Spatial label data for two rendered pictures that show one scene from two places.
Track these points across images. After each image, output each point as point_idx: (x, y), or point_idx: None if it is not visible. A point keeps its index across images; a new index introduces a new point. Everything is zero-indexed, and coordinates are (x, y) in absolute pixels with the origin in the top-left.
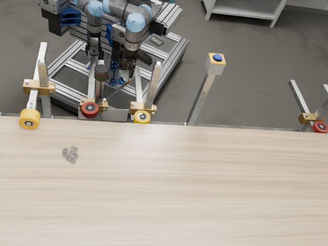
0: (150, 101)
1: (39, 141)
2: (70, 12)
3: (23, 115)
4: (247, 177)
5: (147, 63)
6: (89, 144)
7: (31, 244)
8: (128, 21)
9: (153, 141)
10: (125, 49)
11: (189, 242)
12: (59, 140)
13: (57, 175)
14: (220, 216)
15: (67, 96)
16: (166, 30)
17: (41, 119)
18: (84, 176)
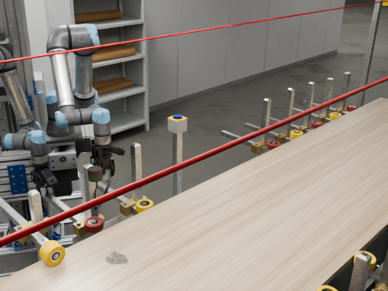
0: (140, 190)
1: (77, 267)
2: None
3: (48, 248)
4: (263, 195)
5: (122, 153)
6: (123, 243)
7: None
8: (96, 116)
9: (172, 213)
10: (100, 146)
11: (272, 251)
12: (94, 256)
13: (123, 278)
14: (273, 226)
15: None
16: (94, 142)
17: None
18: (147, 264)
